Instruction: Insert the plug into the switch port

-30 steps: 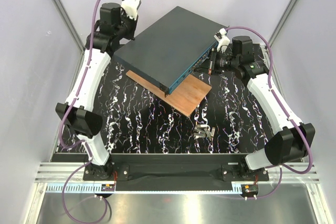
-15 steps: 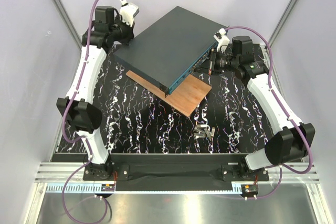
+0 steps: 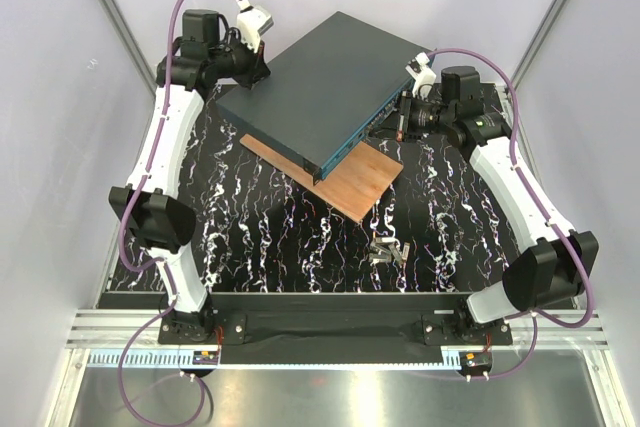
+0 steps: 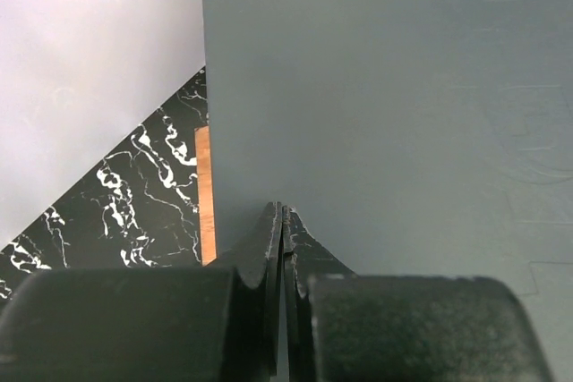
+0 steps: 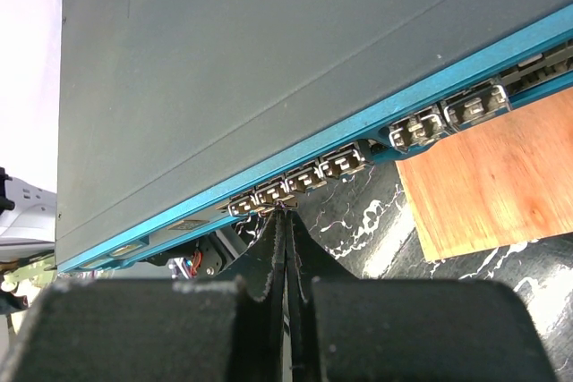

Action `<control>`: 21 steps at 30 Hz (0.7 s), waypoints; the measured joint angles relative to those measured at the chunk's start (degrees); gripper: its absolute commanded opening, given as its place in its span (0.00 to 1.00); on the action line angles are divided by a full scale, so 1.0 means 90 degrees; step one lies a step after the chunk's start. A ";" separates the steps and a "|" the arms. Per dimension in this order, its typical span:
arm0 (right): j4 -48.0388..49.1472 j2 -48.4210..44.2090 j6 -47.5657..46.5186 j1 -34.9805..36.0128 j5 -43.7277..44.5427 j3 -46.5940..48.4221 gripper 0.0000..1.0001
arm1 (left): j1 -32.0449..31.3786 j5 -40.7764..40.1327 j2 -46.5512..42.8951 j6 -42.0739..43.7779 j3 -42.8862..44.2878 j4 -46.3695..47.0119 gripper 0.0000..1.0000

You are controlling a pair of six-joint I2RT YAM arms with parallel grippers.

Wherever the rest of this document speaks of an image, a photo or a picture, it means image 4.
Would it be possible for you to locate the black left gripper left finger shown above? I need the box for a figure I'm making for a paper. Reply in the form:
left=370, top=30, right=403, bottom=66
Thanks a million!
left=214, top=202, right=283, bottom=378

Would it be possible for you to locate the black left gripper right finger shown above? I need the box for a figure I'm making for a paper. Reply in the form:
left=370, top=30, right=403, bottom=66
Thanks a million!
left=282, top=206, right=354, bottom=381

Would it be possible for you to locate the wooden board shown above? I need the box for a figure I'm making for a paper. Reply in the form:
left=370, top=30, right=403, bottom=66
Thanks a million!
left=195, top=126, right=217, bottom=266

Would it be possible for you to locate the dark grey network switch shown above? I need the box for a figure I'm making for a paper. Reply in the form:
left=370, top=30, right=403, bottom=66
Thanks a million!
left=203, top=0, right=572, bottom=381

